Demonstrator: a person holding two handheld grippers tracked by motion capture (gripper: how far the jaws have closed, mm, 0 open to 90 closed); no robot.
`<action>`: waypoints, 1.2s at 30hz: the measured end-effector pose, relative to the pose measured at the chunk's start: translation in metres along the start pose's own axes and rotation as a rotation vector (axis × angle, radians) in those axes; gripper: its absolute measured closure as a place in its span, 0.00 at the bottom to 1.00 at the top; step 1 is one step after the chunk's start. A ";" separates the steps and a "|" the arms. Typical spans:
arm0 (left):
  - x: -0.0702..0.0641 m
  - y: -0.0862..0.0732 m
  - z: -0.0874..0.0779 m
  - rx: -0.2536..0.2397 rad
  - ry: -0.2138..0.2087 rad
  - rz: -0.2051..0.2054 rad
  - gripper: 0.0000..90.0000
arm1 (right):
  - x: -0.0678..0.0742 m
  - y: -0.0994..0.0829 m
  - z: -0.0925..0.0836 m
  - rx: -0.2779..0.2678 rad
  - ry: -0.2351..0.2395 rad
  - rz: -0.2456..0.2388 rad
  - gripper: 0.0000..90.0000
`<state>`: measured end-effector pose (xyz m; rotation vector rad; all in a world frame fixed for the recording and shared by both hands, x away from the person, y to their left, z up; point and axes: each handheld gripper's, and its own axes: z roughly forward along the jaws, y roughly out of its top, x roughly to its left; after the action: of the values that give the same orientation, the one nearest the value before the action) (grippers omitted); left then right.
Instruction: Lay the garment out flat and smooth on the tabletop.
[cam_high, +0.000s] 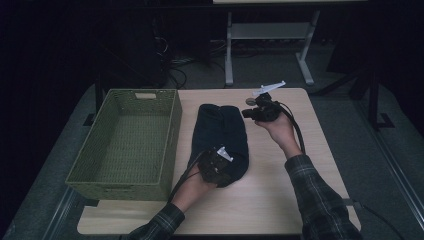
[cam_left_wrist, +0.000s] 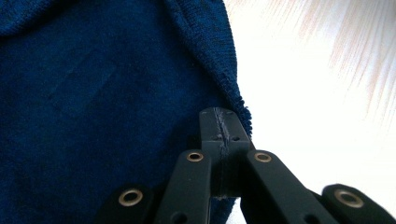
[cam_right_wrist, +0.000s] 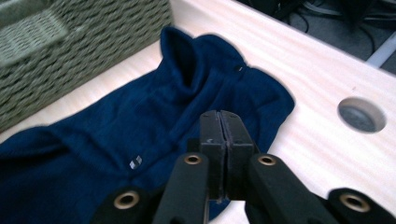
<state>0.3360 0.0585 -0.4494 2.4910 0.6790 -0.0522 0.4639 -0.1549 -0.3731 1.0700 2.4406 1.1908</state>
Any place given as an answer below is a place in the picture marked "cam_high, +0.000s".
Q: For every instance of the person's left hand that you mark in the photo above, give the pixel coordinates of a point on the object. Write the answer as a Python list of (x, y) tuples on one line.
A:
[(191, 191)]

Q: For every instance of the dark blue fishbone print garment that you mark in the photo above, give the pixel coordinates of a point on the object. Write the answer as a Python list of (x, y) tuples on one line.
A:
[(221, 130)]

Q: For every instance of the green woven basket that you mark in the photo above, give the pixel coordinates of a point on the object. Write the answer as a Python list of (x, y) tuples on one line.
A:
[(100, 191)]

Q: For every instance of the grey tape strip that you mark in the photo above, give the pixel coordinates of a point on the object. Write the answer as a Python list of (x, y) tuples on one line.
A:
[(348, 202)]

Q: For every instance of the metal floor rail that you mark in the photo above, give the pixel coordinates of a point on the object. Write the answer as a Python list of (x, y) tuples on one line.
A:
[(393, 181), (58, 213)]

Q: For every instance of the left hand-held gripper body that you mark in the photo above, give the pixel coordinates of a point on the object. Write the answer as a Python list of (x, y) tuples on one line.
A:
[(215, 168)]

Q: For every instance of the black metal stand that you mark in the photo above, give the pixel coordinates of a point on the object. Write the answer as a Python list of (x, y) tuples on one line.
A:
[(374, 100)]

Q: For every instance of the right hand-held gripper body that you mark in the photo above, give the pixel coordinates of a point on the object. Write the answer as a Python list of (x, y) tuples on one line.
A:
[(266, 108)]

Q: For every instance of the white metal table frame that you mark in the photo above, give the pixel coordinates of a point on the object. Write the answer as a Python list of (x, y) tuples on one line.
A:
[(266, 30)]

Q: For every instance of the person's right hand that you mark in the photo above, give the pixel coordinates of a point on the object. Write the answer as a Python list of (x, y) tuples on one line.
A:
[(281, 133)]

